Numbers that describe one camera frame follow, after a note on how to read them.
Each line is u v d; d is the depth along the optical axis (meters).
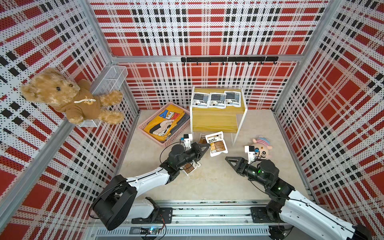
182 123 1.04
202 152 0.72
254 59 0.89
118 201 0.43
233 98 0.80
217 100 0.79
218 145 0.75
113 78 0.88
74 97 0.53
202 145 0.75
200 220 0.74
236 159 0.66
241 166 0.64
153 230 0.69
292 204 0.52
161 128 1.01
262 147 0.89
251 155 0.69
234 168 0.64
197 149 0.69
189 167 0.88
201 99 0.79
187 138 0.75
